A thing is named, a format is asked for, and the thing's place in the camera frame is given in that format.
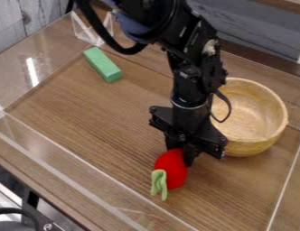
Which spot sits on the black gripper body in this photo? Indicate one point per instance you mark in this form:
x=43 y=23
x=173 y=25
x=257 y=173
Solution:
x=190 y=121

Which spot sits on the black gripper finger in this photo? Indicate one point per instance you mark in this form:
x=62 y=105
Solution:
x=174 y=140
x=190 y=152

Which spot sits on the red plush strawberry toy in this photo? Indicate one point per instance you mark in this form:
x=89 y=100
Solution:
x=169 y=173

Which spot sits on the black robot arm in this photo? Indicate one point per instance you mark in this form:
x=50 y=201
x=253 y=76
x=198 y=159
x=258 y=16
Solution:
x=170 y=24

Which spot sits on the wooden bowl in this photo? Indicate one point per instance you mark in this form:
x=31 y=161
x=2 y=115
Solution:
x=258 y=117

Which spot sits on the green foam block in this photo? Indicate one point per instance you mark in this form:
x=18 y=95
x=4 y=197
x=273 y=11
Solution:
x=102 y=64

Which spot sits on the clear acrylic corner bracket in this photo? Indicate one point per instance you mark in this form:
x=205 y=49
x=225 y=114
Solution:
x=86 y=33

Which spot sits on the black table frame bracket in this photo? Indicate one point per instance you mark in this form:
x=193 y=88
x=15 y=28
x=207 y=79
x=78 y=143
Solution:
x=42 y=222

